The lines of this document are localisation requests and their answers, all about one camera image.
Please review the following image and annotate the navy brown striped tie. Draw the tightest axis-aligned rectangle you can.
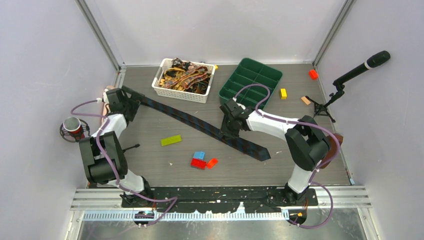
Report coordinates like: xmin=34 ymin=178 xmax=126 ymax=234
xmin=137 ymin=96 xmax=271 ymax=162

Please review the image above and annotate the green divided tray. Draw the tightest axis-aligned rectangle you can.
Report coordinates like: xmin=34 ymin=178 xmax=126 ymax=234
xmin=218 ymin=57 xmax=284 ymax=110

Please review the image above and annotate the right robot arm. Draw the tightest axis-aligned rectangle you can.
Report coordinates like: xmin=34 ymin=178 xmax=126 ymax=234
xmin=220 ymin=99 xmax=331 ymax=205

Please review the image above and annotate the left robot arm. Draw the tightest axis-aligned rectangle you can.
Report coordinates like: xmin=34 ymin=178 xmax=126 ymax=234
xmin=78 ymin=86 xmax=154 ymax=207

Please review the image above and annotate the pile of patterned ties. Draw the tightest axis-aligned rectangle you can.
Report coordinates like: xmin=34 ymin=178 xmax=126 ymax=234
xmin=158 ymin=58 xmax=212 ymax=95

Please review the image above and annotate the black tripod left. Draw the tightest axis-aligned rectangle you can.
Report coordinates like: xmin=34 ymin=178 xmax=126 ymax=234
xmin=122 ymin=143 xmax=140 ymax=153

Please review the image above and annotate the orange-red small block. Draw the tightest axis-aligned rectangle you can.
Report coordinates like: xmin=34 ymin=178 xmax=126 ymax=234
xmin=206 ymin=158 xmax=219 ymax=169

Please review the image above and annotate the blue block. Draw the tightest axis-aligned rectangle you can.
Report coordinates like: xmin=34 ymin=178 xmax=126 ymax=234
xmin=193 ymin=151 xmax=205 ymax=160

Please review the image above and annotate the red silver studio microphone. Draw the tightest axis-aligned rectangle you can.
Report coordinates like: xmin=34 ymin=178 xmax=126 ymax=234
xmin=59 ymin=116 xmax=90 ymax=143

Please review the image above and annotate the yellow block near tray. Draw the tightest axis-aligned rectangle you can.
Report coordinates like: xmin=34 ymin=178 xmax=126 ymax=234
xmin=279 ymin=88 xmax=288 ymax=100

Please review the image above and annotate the white perforated basket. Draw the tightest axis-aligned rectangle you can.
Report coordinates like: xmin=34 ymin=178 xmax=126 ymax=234
xmin=151 ymin=58 xmax=218 ymax=104

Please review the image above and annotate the lime green flat block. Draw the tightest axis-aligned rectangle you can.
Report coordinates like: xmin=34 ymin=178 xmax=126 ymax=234
xmin=160 ymin=134 xmax=182 ymax=147

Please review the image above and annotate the red block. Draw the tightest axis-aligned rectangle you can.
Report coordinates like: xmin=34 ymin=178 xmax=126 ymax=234
xmin=190 ymin=158 xmax=207 ymax=170

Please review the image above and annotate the tan small block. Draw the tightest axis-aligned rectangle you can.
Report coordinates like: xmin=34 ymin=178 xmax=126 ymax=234
xmin=300 ymin=96 xmax=312 ymax=105

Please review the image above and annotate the black microphone tripod right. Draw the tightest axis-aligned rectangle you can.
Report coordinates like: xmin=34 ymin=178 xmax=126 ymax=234
xmin=306 ymin=83 xmax=345 ymax=123

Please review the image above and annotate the orange block in corner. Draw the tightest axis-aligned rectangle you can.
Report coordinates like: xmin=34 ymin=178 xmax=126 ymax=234
xmin=308 ymin=69 xmax=319 ymax=80

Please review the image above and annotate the black handheld microphone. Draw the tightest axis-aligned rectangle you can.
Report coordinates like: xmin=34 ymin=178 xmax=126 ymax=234
xmin=332 ymin=50 xmax=391 ymax=90

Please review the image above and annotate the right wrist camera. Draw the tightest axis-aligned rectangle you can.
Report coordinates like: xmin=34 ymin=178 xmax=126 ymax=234
xmin=236 ymin=103 xmax=246 ymax=110

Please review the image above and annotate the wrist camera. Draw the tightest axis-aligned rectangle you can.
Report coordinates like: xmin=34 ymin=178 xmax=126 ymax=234
xmin=102 ymin=90 xmax=110 ymax=104
xmin=236 ymin=103 xmax=246 ymax=110

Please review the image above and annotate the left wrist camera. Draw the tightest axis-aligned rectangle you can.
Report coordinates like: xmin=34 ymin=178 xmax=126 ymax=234
xmin=102 ymin=90 xmax=110 ymax=104

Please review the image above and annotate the peach cylinder handle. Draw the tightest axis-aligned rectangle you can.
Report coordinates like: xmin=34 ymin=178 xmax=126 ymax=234
xmin=102 ymin=85 xmax=115 ymax=115

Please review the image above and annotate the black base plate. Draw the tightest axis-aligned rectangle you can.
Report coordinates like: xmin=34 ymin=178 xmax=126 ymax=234
xmin=119 ymin=186 xmax=318 ymax=214

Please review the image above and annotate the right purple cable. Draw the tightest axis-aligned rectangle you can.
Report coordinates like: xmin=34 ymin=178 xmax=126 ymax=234
xmin=233 ymin=83 xmax=342 ymax=231

